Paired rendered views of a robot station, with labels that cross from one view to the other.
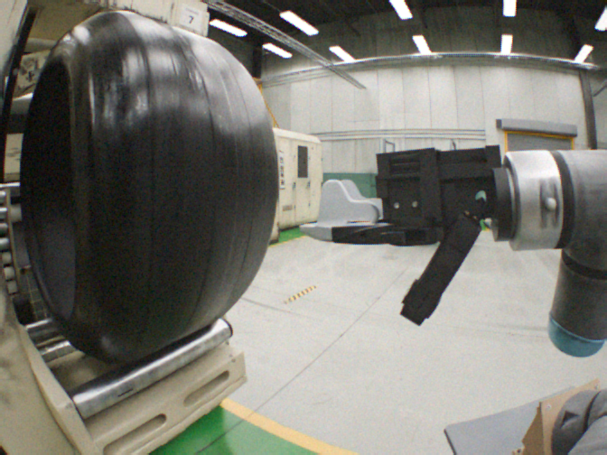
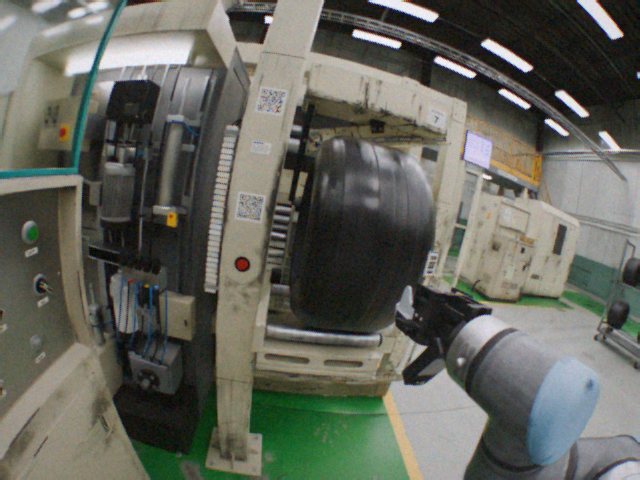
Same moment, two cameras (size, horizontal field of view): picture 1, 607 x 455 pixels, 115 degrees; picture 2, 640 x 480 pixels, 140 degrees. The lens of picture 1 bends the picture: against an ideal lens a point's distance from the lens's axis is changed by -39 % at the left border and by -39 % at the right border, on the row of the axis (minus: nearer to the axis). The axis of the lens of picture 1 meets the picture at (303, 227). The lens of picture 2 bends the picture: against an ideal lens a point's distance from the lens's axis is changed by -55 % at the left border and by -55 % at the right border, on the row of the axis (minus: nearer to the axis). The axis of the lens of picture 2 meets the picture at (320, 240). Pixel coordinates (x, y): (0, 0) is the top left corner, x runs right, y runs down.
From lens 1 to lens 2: 0.29 m
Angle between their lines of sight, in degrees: 52
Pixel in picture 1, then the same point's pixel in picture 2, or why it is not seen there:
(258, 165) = (405, 259)
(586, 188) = (488, 371)
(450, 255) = (424, 357)
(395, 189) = (419, 306)
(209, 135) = (371, 238)
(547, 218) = (459, 371)
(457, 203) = (444, 331)
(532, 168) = (470, 334)
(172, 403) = (317, 357)
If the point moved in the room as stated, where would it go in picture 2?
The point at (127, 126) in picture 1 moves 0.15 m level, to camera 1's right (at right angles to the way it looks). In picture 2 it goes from (327, 226) to (382, 249)
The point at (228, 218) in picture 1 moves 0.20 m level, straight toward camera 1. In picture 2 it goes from (374, 282) to (309, 302)
